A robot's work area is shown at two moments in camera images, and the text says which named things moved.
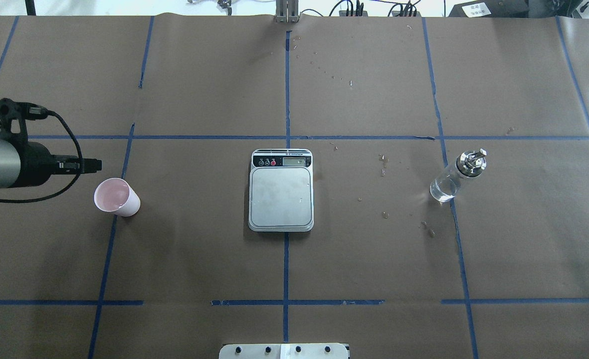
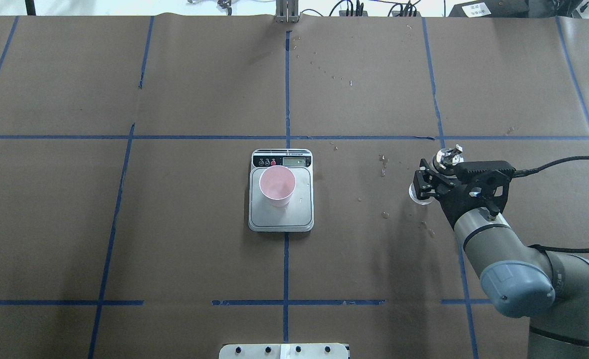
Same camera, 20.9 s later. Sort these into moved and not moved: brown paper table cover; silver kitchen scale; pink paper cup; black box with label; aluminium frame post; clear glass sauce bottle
Moved: pink paper cup; clear glass sauce bottle
Not moved: black box with label; silver kitchen scale; brown paper table cover; aluminium frame post
